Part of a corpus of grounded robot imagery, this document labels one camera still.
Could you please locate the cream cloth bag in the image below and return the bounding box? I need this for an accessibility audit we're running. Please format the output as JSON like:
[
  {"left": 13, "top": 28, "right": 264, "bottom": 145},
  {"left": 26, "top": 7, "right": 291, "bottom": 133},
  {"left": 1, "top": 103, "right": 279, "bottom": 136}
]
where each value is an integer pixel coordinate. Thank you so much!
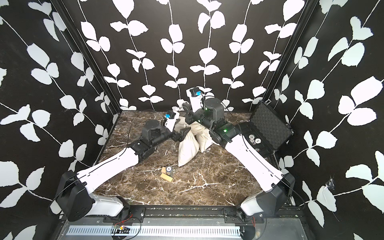
[
  {"left": 189, "top": 122, "right": 214, "bottom": 153},
  {"left": 174, "top": 117, "right": 200, "bottom": 167}
]

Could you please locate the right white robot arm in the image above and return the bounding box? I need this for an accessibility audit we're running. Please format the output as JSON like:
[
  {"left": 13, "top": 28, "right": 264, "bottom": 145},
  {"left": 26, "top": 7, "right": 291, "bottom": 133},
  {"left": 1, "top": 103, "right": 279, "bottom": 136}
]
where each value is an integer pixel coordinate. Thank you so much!
[{"left": 183, "top": 98, "right": 295, "bottom": 216}]

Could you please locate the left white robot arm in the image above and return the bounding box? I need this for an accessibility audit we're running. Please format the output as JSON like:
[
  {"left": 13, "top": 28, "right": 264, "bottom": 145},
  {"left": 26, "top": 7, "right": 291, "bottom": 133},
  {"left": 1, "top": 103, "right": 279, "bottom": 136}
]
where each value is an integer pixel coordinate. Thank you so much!
[{"left": 55, "top": 120, "right": 191, "bottom": 222}]

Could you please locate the small grey metal cylinder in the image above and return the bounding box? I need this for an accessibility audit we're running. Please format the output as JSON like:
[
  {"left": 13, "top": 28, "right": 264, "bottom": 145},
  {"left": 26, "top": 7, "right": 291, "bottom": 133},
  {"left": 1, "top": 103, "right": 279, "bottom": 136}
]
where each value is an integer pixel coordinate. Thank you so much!
[{"left": 166, "top": 166, "right": 174, "bottom": 177}]

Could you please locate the wooden rectangular block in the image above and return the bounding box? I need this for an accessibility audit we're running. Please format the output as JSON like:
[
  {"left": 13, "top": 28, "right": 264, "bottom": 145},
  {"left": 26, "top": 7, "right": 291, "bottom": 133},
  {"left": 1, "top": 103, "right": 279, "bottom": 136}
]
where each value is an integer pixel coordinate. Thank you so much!
[{"left": 161, "top": 173, "right": 173, "bottom": 182}]

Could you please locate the open black foam case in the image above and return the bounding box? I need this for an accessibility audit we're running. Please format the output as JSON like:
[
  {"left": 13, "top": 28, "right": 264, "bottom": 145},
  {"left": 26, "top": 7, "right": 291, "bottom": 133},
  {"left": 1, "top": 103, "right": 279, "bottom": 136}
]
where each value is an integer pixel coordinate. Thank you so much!
[{"left": 237, "top": 101, "right": 294, "bottom": 158}]

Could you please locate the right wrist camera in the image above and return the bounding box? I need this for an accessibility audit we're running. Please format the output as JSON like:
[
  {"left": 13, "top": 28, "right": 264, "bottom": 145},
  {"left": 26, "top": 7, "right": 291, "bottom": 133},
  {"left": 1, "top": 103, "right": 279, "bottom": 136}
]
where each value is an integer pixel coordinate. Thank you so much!
[{"left": 186, "top": 87, "right": 203, "bottom": 112}]

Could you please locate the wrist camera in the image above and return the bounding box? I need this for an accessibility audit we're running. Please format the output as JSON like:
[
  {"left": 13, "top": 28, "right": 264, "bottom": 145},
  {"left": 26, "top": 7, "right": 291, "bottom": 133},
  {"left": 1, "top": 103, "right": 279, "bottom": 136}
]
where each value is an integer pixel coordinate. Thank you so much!
[
  {"left": 186, "top": 87, "right": 203, "bottom": 112},
  {"left": 164, "top": 110, "right": 180, "bottom": 132}
]

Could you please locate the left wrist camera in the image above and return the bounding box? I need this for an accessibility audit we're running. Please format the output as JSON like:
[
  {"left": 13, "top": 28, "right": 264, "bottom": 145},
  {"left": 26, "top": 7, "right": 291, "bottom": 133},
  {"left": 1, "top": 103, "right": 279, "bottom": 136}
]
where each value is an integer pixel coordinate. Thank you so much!
[{"left": 164, "top": 110, "right": 180, "bottom": 132}]

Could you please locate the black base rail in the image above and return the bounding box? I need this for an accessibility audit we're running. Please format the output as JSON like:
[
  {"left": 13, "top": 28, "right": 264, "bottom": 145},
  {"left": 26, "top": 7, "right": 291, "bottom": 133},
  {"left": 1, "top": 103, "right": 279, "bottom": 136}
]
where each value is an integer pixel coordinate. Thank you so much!
[{"left": 63, "top": 205, "right": 307, "bottom": 226}]

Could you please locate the white slotted cable duct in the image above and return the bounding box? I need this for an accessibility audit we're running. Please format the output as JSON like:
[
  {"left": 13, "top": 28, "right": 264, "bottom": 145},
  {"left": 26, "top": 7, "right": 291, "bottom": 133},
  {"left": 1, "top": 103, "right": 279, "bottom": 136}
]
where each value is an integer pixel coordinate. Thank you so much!
[{"left": 65, "top": 226, "right": 241, "bottom": 238}]

